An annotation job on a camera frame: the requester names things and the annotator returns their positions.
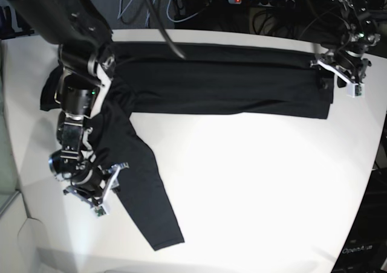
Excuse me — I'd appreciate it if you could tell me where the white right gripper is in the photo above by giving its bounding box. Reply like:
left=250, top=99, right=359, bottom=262
left=62, top=161, right=131, bottom=218

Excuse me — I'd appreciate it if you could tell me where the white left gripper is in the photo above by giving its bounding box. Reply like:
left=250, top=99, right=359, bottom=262
left=310, top=54, right=372, bottom=98

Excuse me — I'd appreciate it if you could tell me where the dark grey long-sleeve T-shirt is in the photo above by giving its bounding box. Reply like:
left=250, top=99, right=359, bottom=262
left=40, top=43, right=333, bottom=250

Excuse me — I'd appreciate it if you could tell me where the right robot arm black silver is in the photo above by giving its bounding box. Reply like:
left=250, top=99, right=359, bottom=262
left=7, top=0, right=124, bottom=217

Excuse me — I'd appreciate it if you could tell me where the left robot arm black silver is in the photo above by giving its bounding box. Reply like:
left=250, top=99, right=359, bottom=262
left=310, top=0, right=380, bottom=98

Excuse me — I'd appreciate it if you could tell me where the black OpenArm case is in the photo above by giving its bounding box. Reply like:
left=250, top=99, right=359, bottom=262
left=332, top=169, right=386, bottom=272

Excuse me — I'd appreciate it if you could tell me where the white power strip red switch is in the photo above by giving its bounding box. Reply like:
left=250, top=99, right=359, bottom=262
left=228, top=0, right=296, bottom=9

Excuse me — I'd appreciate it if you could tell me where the white cable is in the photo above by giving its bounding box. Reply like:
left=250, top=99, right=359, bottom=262
left=116, top=0, right=158, bottom=26

